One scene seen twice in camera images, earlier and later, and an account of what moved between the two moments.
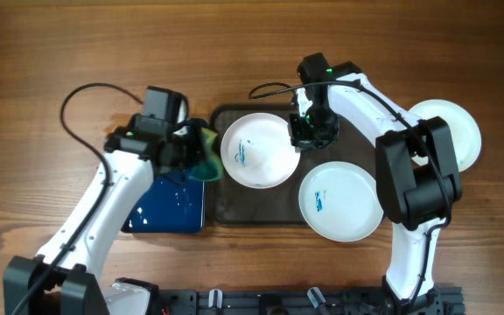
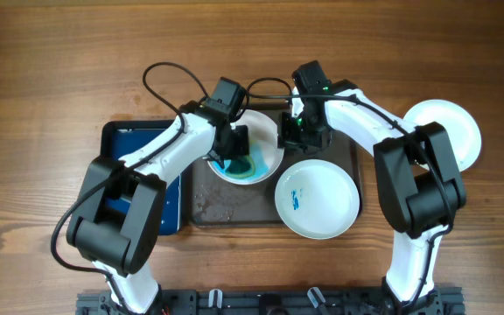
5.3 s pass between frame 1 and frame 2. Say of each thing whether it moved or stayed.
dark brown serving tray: moved
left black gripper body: moved
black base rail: stayed
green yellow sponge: moved
